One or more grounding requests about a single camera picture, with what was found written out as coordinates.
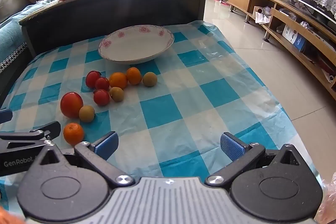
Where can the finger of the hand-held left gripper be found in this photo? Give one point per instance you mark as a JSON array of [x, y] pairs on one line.
[[51, 129], [5, 116]]

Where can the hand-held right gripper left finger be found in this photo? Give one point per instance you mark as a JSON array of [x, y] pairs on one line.
[[107, 144]]

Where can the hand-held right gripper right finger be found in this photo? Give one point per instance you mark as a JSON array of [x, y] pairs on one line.
[[231, 146]]

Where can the small orange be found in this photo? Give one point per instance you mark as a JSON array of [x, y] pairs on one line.
[[118, 80], [134, 75], [73, 134]]

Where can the large red-orange plum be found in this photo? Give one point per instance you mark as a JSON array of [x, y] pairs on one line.
[[71, 104]]

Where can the brown longan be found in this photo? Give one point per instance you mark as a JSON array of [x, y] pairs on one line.
[[86, 113], [150, 79], [116, 94]]

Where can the red cherry tomato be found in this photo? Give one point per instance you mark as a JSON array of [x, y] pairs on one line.
[[102, 84], [91, 79], [101, 97]]

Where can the white floral plate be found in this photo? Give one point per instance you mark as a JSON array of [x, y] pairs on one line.
[[131, 49]]

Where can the orange blurred object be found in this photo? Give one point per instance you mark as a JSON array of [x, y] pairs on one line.
[[9, 216]]

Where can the black white patterned cloth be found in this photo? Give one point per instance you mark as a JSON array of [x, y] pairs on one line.
[[10, 58]]

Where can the blue checked tablecloth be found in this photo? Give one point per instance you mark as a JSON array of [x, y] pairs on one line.
[[170, 113]]

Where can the pink plastic bag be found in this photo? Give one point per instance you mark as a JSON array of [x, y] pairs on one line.
[[328, 200]]

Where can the dark coffee table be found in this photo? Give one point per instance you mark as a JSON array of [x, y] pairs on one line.
[[105, 16]]

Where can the blue white box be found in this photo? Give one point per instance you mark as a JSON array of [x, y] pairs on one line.
[[294, 37]]

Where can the wooden tv stand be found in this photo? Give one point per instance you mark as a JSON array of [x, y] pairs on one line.
[[288, 29]]

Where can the white crumpled paper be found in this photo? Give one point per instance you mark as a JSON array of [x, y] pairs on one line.
[[262, 15]]

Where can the black television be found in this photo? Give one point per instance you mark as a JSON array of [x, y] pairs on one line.
[[309, 7]]

